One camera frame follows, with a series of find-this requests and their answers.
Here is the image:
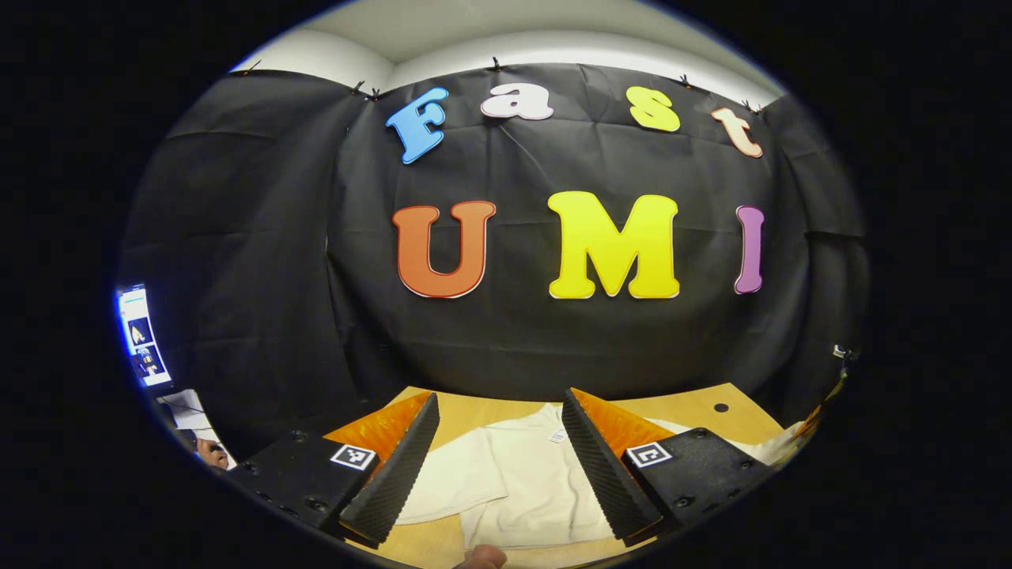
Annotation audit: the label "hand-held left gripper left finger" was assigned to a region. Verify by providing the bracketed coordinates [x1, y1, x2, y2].
[229, 391, 440, 548]

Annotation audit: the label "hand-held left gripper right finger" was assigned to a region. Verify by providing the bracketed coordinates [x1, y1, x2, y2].
[561, 387, 780, 548]

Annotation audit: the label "white long-sleeved garment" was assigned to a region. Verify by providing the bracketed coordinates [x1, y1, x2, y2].
[395, 403, 807, 550]

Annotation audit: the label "white papers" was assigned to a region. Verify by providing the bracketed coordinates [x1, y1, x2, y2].
[158, 389, 216, 443]

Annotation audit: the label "lit computer monitor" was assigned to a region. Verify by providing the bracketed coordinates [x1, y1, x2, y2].
[117, 284, 173, 388]

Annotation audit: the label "black backdrop cloth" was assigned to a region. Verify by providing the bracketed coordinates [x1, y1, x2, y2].
[119, 63, 870, 463]

